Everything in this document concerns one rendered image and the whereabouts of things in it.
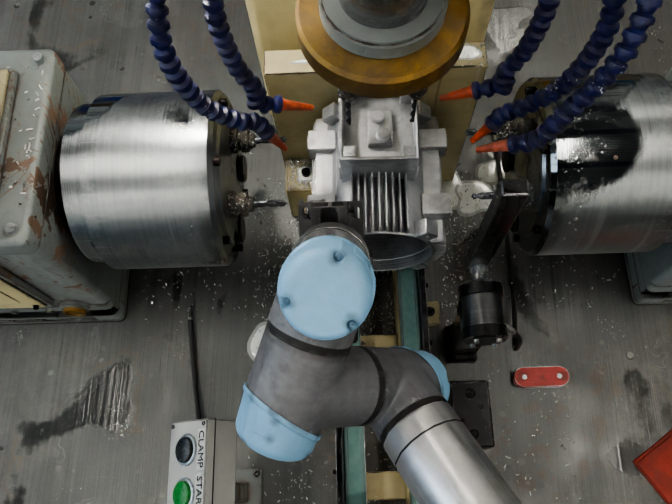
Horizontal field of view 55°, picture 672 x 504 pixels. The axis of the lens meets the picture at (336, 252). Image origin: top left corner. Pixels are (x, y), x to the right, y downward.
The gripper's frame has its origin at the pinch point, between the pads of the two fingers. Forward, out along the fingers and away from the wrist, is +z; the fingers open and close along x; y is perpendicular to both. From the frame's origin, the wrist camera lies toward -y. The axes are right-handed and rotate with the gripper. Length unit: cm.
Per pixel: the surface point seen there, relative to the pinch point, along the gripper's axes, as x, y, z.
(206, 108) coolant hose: 13.6, 17.7, -9.2
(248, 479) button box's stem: 15.3, -38.1, 10.4
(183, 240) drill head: 19.8, 1.5, 0.1
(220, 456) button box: 14.4, -23.0, -11.2
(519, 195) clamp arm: -19.9, 7.2, -14.7
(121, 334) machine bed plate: 37.7, -17.6, 22.8
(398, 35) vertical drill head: -7.3, 23.3, -17.9
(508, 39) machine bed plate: -35, 32, 51
